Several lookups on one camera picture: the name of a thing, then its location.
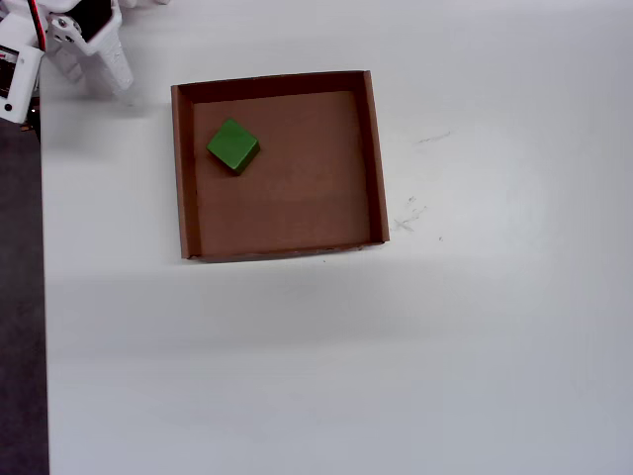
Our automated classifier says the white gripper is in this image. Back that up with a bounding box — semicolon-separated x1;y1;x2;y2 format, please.
45;0;136;97

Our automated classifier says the green cube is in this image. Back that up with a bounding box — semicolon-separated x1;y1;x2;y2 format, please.
206;117;262;177

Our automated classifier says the brown cardboard box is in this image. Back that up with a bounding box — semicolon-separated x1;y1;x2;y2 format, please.
170;69;391;263

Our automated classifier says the controller board with brass standoffs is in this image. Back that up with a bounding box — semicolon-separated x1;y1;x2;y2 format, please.
19;93;42;134

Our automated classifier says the white wrist camera mount plate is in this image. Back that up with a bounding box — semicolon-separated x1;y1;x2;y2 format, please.
0;43;45;124

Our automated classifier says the red white black arm cable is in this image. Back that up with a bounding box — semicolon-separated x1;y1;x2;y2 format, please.
27;0;49;51

